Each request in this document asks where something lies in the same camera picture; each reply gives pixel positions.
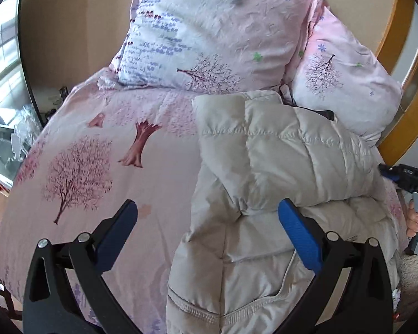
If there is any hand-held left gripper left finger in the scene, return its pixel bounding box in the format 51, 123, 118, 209
23, 199, 143, 334

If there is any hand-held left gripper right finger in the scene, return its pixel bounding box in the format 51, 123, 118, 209
278, 198, 394, 334

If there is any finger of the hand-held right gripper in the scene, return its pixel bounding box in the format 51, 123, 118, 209
379, 164, 402, 182

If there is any white puffer jacket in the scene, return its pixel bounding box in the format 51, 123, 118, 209
164, 90, 401, 334

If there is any pink tree print bedsheet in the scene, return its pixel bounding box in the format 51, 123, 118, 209
0, 68, 405, 334

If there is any small tree print pillow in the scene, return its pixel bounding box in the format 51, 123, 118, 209
286, 7, 404, 136

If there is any dark wooden chair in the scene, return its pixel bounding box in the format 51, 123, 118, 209
0, 212, 25, 321

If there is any glass table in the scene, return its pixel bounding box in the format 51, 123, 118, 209
0, 85, 68, 190

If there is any large window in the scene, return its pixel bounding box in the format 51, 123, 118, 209
0, 0, 42, 126

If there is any large tree print pillow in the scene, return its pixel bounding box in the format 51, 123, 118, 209
98, 0, 326, 94

